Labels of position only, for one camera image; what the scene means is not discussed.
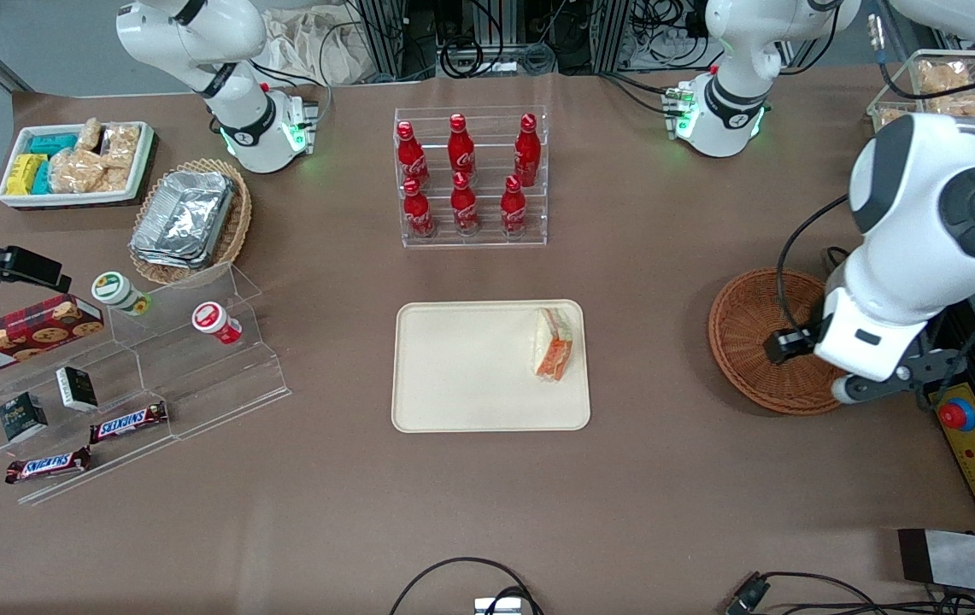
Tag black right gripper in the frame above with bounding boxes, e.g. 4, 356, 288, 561
0, 211, 71, 293

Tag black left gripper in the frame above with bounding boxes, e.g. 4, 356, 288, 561
763, 327, 814, 366

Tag triangle sandwich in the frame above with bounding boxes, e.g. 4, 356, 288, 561
532, 307, 575, 383

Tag round brown wicker basket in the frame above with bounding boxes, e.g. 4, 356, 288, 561
708, 267, 849, 417

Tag oval light wicker basket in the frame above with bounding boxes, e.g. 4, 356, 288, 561
128, 158, 253, 287

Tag beige plastic tray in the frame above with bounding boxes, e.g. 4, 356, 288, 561
391, 299, 592, 434

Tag red tartan cookie box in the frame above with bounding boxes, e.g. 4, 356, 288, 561
0, 294, 105, 382

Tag white rectangular snack bin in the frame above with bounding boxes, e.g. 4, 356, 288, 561
0, 121, 156, 210

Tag green lid yogurt cup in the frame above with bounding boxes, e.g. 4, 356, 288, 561
91, 271, 152, 317

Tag yellow snack packet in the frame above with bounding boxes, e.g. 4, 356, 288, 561
6, 154, 48, 196

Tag small black carton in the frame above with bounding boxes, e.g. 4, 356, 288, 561
56, 366, 100, 413
0, 391, 50, 443

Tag stacked foil containers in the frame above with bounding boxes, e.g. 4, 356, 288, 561
130, 169, 238, 270

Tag red emergency stop button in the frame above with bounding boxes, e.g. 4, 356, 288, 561
938, 395, 975, 434

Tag Snickers chocolate bar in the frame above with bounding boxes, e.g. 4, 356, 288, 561
89, 401, 169, 444
5, 447, 92, 485

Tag red lid yogurt cup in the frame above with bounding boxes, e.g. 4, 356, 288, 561
191, 302, 243, 346

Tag clear acrylic stepped display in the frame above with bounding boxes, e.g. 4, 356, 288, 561
0, 261, 293, 507

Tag grey flat strip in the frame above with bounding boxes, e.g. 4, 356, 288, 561
897, 528, 975, 599

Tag red cola bottle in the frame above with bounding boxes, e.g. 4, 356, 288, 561
448, 113, 477, 180
514, 113, 543, 187
500, 175, 529, 237
402, 177, 437, 239
450, 171, 481, 237
396, 120, 432, 190

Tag clear acrylic bottle rack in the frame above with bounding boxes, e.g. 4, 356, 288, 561
393, 105, 549, 250

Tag crumpled white cloth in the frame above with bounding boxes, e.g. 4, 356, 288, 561
261, 9, 385, 86

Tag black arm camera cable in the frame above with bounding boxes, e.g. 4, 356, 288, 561
776, 195, 851, 338

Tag black cable connector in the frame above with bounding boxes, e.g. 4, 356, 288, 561
725, 574, 772, 615

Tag white wire rack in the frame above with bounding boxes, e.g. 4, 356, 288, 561
866, 49, 975, 133

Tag black looped cable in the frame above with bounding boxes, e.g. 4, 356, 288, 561
389, 557, 543, 615

